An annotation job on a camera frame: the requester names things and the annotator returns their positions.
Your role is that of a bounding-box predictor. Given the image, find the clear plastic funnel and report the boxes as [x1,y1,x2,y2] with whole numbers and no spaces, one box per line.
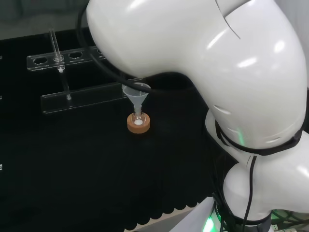
[122,82,152,113]

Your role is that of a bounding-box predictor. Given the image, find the clear funnel stand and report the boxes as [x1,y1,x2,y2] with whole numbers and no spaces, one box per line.
[26,28,145,114]

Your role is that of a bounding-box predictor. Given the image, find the round-bottom glass flask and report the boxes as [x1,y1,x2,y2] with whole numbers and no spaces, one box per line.
[131,106,146,127]

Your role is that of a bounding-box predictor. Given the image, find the black table cloth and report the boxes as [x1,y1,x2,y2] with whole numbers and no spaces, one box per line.
[0,27,239,232]

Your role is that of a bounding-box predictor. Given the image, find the cork ring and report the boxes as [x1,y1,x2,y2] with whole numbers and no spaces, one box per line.
[126,113,151,134]

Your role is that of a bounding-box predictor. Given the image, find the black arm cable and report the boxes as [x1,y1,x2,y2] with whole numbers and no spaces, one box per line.
[77,2,157,94]

